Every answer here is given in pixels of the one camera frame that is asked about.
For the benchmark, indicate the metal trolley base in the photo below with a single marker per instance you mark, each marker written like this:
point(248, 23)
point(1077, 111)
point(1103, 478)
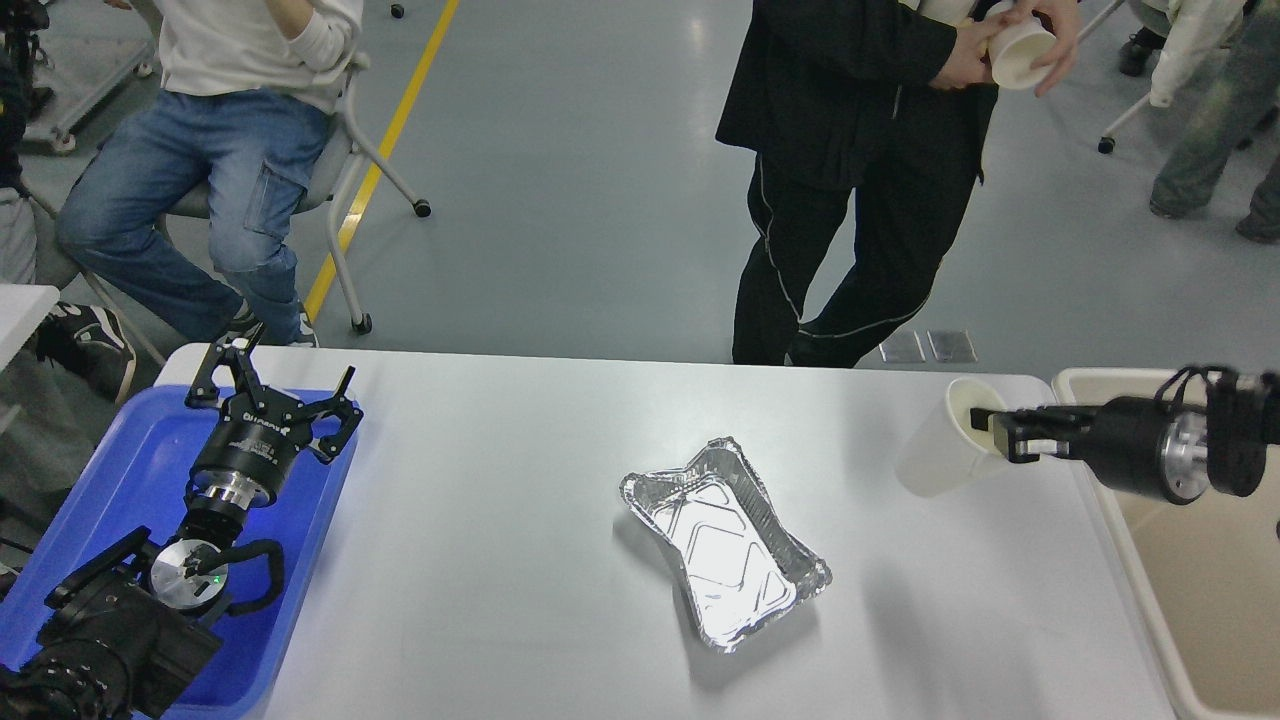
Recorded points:
point(80, 71)

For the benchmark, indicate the person in olive trousers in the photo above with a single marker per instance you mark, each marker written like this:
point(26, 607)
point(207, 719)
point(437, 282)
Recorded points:
point(1241, 93)

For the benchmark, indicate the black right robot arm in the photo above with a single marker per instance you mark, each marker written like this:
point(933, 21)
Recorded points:
point(1241, 412)

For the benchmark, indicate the right floor socket plate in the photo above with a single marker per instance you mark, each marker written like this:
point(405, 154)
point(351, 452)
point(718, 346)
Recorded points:
point(952, 347)

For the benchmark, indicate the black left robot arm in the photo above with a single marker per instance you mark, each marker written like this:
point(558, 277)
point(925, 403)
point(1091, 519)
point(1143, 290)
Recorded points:
point(169, 583)

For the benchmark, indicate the seated person in jeans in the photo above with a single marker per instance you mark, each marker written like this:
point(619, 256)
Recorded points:
point(187, 205)

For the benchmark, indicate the cream paper cup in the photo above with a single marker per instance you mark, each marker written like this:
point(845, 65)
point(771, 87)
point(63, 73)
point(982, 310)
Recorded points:
point(945, 452)

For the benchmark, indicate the crumpled aluminium foil tray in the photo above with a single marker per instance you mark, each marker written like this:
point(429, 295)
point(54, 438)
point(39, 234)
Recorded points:
point(740, 568)

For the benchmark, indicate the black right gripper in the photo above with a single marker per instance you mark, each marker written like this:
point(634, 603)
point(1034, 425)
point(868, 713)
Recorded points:
point(1133, 445)

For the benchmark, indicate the standing person in black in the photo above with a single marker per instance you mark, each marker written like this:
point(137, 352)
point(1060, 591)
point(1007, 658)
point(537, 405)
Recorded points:
point(868, 121)

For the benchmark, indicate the floor socket plate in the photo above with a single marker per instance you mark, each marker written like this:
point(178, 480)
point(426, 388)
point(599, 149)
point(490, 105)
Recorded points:
point(952, 347)
point(902, 347)

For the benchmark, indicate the white paper cup held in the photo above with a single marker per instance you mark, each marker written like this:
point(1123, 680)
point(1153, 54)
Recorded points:
point(1014, 51)

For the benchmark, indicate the black and white sneaker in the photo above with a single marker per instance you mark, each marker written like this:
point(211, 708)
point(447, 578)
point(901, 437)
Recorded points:
point(89, 341)

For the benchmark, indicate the left floor socket plate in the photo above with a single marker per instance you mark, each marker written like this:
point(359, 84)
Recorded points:
point(902, 347)

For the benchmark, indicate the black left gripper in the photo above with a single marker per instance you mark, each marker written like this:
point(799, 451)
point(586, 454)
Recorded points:
point(252, 445)

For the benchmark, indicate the beige plastic bin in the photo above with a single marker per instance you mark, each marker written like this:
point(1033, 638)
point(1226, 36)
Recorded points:
point(1206, 581)

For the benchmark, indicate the blue plastic tray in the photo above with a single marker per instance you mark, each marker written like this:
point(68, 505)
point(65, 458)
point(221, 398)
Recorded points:
point(136, 478)

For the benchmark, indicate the white chair legs with castors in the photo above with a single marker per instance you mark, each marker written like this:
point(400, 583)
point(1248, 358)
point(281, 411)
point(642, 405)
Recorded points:
point(1107, 141)

